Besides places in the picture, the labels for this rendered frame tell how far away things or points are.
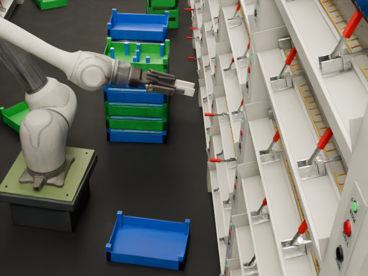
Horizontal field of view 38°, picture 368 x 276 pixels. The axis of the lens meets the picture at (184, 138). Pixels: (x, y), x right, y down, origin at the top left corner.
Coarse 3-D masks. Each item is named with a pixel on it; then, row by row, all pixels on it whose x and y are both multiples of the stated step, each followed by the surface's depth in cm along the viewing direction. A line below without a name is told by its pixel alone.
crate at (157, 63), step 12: (108, 48) 257; (120, 48) 259; (132, 48) 258; (144, 48) 258; (156, 48) 258; (168, 48) 253; (120, 60) 253; (132, 60) 253; (144, 60) 253; (156, 60) 254; (168, 60) 251
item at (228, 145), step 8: (216, 88) 207; (224, 88) 207; (216, 96) 209; (224, 96) 209; (216, 104) 206; (224, 104) 204; (224, 128) 192; (224, 136) 189; (224, 144) 185; (232, 144) 184; (224, 152) 182; (232, 152) 181; (232, 168) 174; (232, 176) 171; (232, 184) 168; (232, 192) 158
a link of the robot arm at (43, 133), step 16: (32, 112) 200; (48, 112) 201; (32, 128) 196; (48, 128) 197; (64, 128) 208; (32, 144) 198; (48, 144) 199; (64, 144) 210; (32, 160) 203; (48, 160) 203; (64, 160) 212
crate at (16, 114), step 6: (24, 102) 286; (0, 108) 275; (12, 108) 281; (18, 108) 284; (24, 108) 287; (6, 114) 280; (12, 114) 283; (18, 114) 284; (24, 114) 284; (6, 120) 276; (12, 120) 271; (18, 120) 279; (12, 126) 274; (18, 126) 268; (18, 132) 271
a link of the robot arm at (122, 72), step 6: (114, 66) 190; (120, 66) 184; (126, 66) 184; (114, 72) 183; (120, 72) 183; (126, 72) 184; (114, 78) 184; (120, 78) 184; (126, 78) 184; (114, 84) 186; (120, 84) 186; (126, 84) 186
